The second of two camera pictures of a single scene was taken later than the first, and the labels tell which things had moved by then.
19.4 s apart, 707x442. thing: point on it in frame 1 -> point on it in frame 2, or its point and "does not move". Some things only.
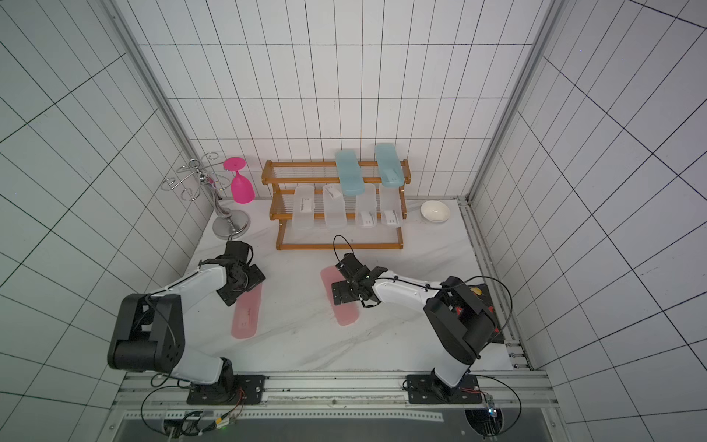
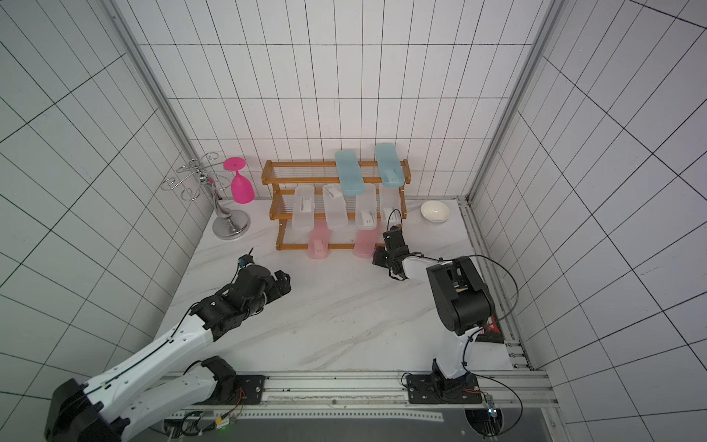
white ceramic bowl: [434, 211] does not move
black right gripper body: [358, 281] -> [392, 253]
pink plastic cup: [247, 314] -> [318, 240]
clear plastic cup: [304, 207] does not move
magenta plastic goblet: [242, 189] does not move
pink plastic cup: [345, 313] -> [365, 241]
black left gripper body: [248, 280] -> [259, 302]
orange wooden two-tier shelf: [313, 214] does not move
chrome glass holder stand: [208, 176] does not move
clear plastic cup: [390, 206] does not move
